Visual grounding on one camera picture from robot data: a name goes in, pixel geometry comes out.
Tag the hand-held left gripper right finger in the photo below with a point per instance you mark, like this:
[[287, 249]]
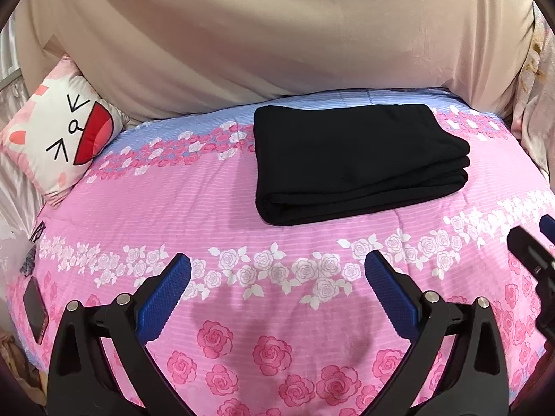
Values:
[[390, 294]]

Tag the silver satin curtain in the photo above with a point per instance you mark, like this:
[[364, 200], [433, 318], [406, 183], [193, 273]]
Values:
[[17, 190]]

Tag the white cat face pillow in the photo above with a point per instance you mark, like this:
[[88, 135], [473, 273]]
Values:
[[56, 125]]

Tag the dark smartphone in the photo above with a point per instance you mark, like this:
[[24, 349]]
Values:
[[35, 312]]

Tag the tan cloth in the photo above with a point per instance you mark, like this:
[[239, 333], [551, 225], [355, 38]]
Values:
[[17, 364]]

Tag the small black accessory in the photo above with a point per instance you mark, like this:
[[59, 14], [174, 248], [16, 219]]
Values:
[[38, 230]]

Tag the pink floral blanket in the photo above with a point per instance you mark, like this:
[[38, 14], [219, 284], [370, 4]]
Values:
[[173, 208]]

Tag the black pants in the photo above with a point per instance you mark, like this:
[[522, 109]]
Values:
[[347, 160]]

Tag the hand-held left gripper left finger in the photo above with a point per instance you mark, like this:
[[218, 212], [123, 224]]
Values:
[[164, 307]]

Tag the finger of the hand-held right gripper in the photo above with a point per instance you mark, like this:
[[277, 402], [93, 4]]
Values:
[[527, 242], [549, 225]]

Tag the beige padded headboard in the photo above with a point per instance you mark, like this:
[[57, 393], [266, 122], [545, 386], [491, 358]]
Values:
[[260, 30]]

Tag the clear plastic bag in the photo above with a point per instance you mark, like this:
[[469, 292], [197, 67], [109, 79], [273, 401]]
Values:
[[13, 251]]

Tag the cream floral cloth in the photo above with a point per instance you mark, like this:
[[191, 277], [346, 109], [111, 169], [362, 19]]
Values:
[[535, 108]]

